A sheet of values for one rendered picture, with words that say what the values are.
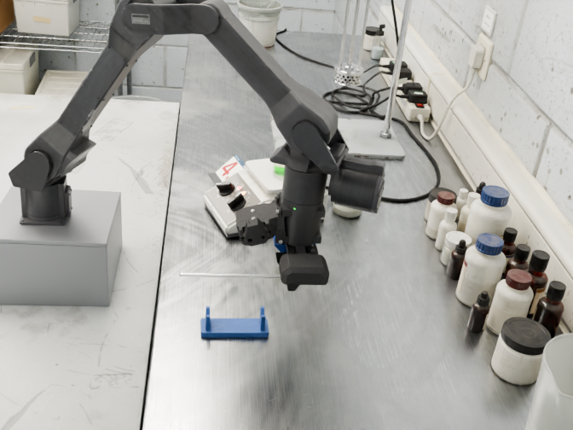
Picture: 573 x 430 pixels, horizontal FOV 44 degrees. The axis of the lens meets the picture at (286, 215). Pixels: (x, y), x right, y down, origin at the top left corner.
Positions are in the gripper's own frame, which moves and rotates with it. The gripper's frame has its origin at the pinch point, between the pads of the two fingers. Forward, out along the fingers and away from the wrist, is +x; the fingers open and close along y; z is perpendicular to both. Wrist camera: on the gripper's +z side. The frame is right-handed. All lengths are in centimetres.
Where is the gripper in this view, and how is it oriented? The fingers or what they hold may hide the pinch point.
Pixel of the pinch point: (293, 269)
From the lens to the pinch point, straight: 101.9
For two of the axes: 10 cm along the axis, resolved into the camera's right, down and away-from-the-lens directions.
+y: 1.0, 5.2, -8.5
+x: -1.0, 8.6, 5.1
